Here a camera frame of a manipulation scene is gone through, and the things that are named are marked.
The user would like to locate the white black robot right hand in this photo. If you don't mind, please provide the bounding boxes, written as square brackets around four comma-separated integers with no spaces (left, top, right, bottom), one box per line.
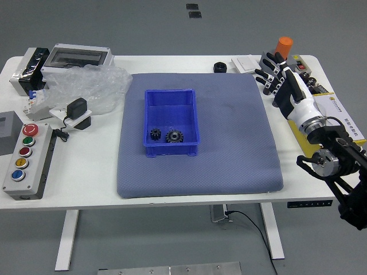
[254,52,326,130]

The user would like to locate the big black gear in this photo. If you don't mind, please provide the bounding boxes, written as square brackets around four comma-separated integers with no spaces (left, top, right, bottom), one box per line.
[165,129,184,144]

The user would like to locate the yellow white carton box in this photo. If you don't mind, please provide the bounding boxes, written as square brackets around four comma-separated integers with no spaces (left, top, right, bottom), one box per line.
[288,85,367,157]

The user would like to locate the blue plastic box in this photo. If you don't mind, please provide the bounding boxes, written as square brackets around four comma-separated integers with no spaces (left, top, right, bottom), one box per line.
[143,89,201,158]

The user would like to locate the grey under-table control box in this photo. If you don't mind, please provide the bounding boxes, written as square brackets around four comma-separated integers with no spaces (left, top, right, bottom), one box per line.
[209,203,230,223]

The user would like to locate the grey clear-lid distribution box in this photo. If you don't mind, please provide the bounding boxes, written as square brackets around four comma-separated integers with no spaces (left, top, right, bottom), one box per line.
[42,43,115,69]

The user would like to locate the grey five-button control box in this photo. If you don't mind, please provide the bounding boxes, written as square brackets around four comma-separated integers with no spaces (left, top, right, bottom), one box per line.
[1,123,54,201]

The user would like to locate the small grey box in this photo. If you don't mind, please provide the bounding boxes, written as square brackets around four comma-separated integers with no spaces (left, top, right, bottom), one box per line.
[0,111,24,157]

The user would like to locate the grey block base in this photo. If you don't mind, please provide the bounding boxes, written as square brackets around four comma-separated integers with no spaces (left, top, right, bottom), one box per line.
[260,50,298,76]

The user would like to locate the orange cylinder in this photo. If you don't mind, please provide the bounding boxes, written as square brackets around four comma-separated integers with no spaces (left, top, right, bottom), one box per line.
[274,36,294,60]

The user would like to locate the black table control panel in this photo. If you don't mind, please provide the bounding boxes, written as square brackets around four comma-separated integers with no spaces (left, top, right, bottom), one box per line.
[287,200,333,209]

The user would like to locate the blue-grey padded mat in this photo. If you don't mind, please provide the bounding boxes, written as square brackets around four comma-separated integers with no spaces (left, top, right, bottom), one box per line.
[116,73,284,200]

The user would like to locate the white table leg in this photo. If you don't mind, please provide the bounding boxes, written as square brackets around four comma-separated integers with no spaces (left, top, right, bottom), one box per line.
[54,209,80,272]
[260,202,285,260]

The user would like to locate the clear plastic bag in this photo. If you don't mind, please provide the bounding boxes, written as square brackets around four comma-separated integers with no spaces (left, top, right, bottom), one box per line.
[42,64,133,116]

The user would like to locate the black power adapter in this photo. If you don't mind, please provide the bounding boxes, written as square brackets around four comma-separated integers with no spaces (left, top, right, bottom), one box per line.
[66,97,88,120]

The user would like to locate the white socket plate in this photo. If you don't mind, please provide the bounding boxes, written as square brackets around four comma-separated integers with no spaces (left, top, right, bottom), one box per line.
[48,106,94,129]

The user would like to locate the white circuit breaker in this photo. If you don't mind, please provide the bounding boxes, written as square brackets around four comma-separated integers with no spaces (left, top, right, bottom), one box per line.
[22,88,54,121]

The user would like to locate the grey red-button switch box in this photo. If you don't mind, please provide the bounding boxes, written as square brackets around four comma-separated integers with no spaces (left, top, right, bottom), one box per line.
[291,54,311,73]

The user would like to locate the white wall switch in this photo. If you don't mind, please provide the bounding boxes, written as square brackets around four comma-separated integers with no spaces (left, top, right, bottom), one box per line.
[231,56,262,74]

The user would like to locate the black power cable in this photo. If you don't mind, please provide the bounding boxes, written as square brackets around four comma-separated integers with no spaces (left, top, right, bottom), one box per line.
[225,210,279,275]

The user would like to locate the metal base plate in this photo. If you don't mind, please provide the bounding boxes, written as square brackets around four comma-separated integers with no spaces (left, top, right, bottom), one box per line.
[97,261,242,275]

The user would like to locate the black adapter cord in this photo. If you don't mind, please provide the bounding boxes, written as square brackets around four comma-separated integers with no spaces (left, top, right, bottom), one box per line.
[53,116,71,143]

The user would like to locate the black and white enclosure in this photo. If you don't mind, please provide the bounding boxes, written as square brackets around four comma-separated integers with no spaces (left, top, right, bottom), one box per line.
[9,47,52,97]

